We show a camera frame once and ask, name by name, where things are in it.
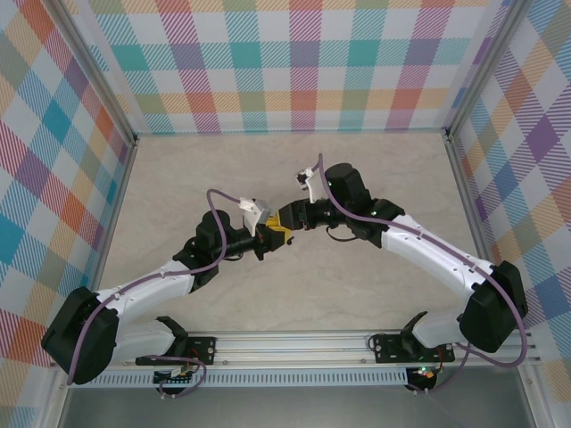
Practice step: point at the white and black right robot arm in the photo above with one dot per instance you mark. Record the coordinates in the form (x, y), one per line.
(428, 249)

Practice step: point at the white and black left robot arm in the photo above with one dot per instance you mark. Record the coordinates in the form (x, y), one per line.
(143, 290)

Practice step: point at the small controller board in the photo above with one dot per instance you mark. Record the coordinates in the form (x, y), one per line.
(176, 373)
(424, 372)

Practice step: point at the aluminium side rail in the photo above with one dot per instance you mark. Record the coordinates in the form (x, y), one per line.
(118, 200)
(476, 223)

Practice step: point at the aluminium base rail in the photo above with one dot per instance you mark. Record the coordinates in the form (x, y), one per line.
(290, 345)

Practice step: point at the aluminium frame post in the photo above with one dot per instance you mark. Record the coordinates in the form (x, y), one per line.
(100, 76)
(484, 67)

